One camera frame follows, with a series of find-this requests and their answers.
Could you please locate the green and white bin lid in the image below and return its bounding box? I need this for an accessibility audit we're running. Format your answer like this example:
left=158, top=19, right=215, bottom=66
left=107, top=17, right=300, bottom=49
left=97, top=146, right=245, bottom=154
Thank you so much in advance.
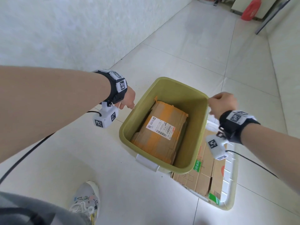
left=171, top=114, right=240, bottom=211

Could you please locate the grey printed sneaker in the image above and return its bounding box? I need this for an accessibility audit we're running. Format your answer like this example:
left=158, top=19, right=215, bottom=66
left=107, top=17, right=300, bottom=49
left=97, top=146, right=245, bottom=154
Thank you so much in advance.
left=69, top=181, right=100, bottom=225

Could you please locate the red plastic container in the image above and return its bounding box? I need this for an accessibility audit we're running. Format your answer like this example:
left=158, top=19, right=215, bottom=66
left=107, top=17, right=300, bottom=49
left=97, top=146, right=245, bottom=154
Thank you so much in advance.
left=241, top=0, right=263, bottom=21

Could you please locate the black cable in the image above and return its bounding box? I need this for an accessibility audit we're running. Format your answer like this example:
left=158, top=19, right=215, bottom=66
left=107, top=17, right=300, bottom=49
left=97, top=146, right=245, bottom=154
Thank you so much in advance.
left=225, top=150, right=279, bottom=179
left=0, top=111, right=103, bottom=185

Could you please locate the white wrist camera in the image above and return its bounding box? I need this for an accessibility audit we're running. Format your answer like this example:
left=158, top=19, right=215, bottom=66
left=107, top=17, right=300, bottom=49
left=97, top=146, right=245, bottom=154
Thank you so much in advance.
left=94, top=102, right=119, bottom=129
left=205, top=132, right=228, bottom=160

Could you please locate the person's right forearm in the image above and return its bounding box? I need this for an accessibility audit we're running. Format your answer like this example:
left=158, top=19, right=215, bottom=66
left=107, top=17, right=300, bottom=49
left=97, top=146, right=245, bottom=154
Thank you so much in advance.
left=239, top=124, right=300, bottom=186

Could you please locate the white shipping label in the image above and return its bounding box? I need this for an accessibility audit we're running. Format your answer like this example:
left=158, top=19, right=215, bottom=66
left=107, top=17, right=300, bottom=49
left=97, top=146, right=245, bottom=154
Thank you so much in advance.
left=146, top=116, right=176, bottom=140

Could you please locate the person's left forearm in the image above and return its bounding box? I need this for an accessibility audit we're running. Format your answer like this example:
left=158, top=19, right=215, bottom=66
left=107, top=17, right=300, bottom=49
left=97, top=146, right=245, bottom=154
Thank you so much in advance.
left=0, top=65, right=112, bottom=164

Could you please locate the person's left hand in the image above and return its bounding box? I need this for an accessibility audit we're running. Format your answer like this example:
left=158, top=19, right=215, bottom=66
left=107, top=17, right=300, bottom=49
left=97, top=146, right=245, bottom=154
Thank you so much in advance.
left=114, top=86, right=136, bottom=110

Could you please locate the white cabinet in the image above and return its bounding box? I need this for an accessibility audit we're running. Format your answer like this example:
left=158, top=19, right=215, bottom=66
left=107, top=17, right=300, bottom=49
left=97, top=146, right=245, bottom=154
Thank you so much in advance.
left=231, top=0, right=280, bottom=20

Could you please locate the black pole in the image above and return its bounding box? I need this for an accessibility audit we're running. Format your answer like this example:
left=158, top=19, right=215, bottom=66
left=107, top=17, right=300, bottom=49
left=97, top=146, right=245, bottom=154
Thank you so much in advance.
left=255, top=0, right=294, bottom=35

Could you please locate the white bin handle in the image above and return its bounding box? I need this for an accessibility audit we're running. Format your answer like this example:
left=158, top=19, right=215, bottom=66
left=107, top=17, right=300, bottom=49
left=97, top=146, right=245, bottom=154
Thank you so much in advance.
left=135, top=153, right=160, bottom=172

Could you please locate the taped brown cardboard box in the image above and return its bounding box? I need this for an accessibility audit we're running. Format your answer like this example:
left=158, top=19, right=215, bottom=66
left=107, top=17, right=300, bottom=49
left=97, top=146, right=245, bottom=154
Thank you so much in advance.
left=130, top=96, right=189, bottom=166

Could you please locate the flattened brown cardboard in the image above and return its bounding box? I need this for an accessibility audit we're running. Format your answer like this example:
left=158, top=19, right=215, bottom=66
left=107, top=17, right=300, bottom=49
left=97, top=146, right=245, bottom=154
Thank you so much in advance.
left=172, top=130, right=227, bottom=205

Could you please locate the black marker wrist band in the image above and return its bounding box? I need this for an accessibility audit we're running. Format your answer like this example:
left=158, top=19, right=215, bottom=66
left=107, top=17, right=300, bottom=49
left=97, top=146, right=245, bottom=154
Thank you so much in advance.
left=218, top=110, right=261, bottom=145
left=93, top=69, right=128, bottom=105

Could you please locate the person's right hand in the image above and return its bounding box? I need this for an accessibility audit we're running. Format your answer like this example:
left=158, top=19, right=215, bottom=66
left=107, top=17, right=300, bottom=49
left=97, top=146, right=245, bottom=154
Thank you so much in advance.
left=207, top=92, right=239, bottom=120

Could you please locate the grey trouser leg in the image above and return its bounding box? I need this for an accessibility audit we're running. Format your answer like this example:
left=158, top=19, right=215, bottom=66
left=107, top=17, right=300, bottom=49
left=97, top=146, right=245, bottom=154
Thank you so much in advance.
left=0, top=192, right=92, bottom=225

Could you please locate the green plastic storage bin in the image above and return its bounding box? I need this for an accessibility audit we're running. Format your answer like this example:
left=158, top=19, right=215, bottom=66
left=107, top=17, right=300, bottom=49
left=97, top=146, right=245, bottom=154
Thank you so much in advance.
left=119, top=77, right=210, bottom=175

